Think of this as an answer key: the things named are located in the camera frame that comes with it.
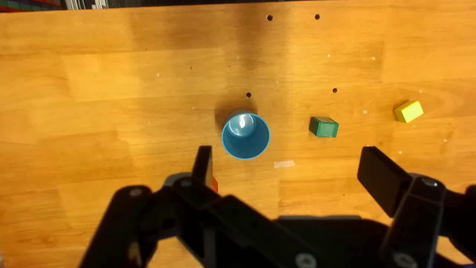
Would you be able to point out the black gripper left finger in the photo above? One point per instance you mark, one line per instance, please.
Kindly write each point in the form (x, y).
(219, 230)

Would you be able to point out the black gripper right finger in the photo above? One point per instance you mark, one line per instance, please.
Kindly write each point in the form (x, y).
(423, 210)

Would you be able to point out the yellow wooden cube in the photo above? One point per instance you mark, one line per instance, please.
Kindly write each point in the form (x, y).
(408, 111)

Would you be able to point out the blue plastic cup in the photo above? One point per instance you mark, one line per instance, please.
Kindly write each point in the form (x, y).
(246, 135)

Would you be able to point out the green wooden cube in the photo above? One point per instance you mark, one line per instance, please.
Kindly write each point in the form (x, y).
(323, 126)

